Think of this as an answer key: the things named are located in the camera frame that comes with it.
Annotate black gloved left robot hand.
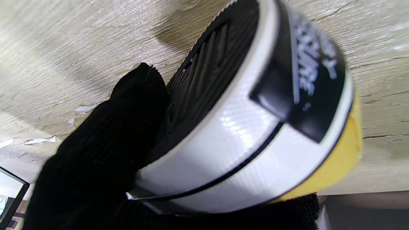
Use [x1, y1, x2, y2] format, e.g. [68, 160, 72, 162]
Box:
[24, 62, 320, 230]

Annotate yellow canvas sneaker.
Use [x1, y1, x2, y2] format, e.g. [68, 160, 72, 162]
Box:
[127, 0, 364, 214]

